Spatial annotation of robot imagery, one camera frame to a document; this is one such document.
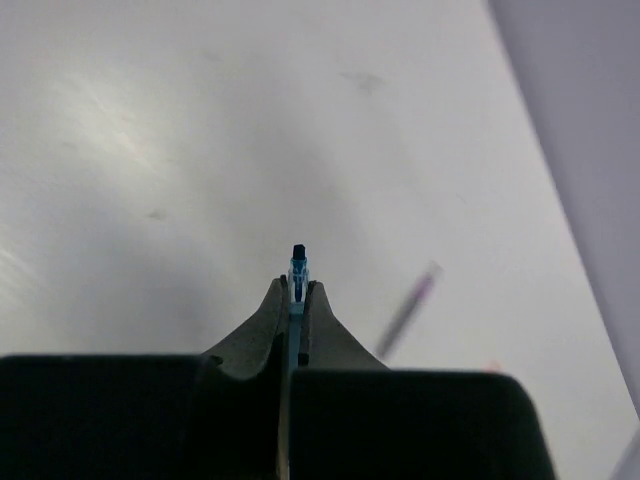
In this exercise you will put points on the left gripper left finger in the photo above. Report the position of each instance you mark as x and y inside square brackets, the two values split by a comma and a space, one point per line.
[212, 415]

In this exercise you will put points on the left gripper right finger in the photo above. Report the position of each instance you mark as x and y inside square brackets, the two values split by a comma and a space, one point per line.
[351, 417]

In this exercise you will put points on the purple pen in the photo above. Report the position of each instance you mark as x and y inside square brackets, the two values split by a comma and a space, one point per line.
[407, 311]

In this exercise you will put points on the blue pen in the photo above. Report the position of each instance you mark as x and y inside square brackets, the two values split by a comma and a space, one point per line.
[298, 280]

